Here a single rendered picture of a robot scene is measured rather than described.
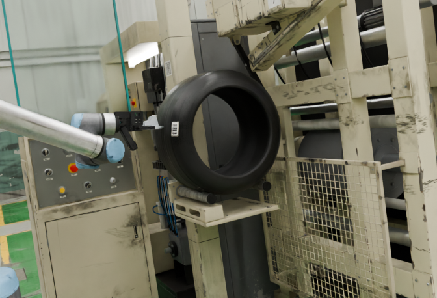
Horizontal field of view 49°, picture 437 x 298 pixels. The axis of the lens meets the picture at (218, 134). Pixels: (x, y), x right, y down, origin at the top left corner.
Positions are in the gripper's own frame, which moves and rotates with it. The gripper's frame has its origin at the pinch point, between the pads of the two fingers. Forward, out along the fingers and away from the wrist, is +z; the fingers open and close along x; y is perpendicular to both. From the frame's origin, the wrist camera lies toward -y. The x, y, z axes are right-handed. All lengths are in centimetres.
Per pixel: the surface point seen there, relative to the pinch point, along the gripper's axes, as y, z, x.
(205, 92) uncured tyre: 14.7, 16.3, -11.5
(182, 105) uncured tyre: 9.3, 6.4, -9.5
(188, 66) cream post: 31.3, 24.6, 26.2
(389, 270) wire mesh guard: -56, 68, -61
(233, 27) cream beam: 48, 41, 8
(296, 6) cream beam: 47, 47, -36
